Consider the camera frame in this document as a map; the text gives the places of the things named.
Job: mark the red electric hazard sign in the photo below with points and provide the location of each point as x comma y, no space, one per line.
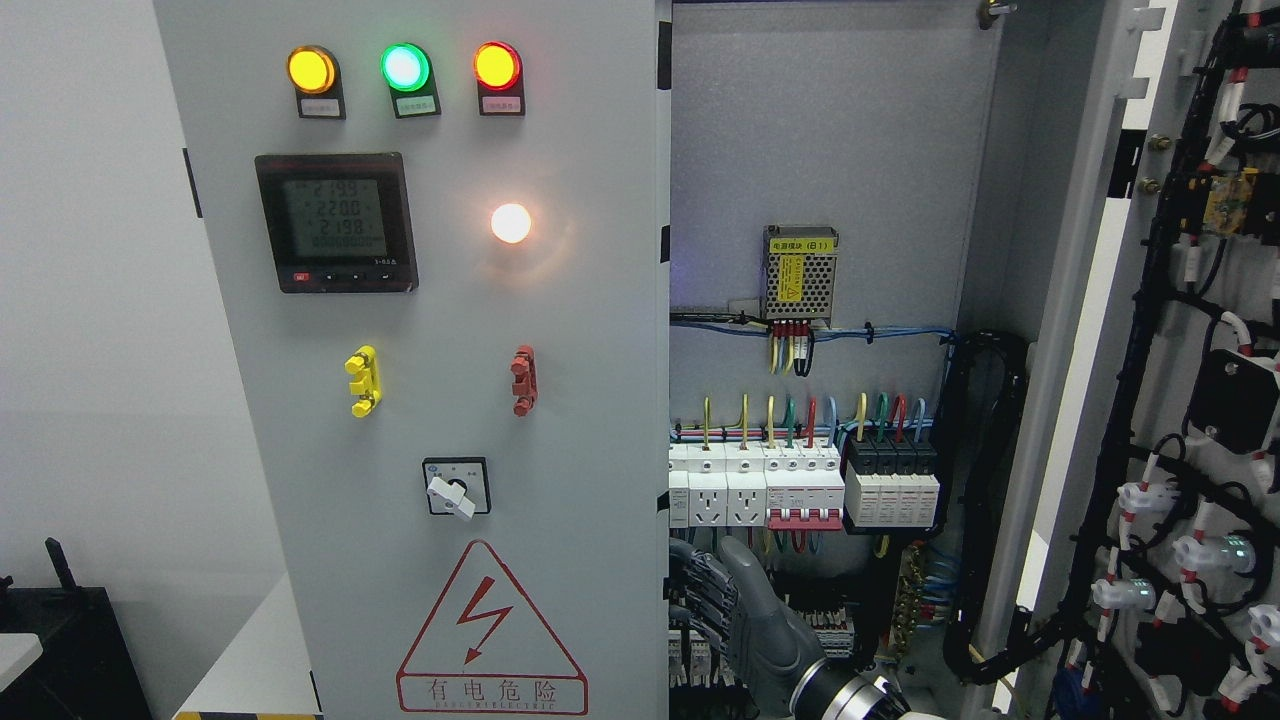
487,649

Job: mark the black box at left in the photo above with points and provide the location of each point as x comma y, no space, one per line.
83,669

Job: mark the white relay row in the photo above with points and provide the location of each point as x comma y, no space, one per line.
693,664

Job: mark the brass terminal bar right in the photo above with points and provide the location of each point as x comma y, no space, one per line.
906,603

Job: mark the white red-lever circuit breaker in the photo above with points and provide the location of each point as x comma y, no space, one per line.
804,489

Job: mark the white socket modules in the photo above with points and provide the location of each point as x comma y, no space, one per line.
722,485

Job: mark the white glowing indicator lamp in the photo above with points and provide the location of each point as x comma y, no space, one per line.
511,222

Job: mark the yellow test terminal block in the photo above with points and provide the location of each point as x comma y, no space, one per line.
365,383

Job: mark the grey cabinet door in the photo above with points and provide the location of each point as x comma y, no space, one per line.
580,141
1135,566

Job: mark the red test terminal block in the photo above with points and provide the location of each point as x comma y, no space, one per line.
525,380

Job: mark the green indicator lamp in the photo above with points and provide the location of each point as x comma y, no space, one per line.
405,67

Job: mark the dark grey robot right hand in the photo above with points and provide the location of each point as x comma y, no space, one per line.
729,599

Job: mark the black digital power meter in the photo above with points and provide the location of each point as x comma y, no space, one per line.
338,223

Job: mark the metal mesh power supply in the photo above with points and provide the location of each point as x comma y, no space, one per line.
799,271

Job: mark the red indicator lamp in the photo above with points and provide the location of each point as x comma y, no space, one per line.
497,66

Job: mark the yellow indicator lamp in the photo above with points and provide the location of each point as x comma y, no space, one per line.
312,70

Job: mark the black white surge protector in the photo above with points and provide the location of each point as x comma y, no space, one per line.
890,486

